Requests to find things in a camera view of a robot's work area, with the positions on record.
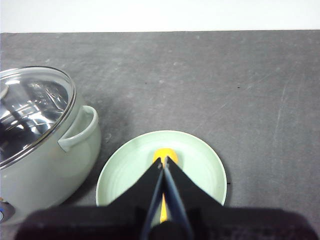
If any glass lid with green knob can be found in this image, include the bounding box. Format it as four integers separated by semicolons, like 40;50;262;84
0;66;77;170

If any pale green round plate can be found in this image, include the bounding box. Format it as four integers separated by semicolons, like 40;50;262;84
95;129;229;209

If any pale green electric steamer pot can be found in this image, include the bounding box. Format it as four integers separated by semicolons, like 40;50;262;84
0;66;102;225

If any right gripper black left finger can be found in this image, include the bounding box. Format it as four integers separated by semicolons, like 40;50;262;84
107;157;166;240

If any yellow corn cob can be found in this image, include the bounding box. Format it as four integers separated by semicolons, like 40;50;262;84
152;147;179;224

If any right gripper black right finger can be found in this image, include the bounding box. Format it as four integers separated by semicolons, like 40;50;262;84
164;156;225;240

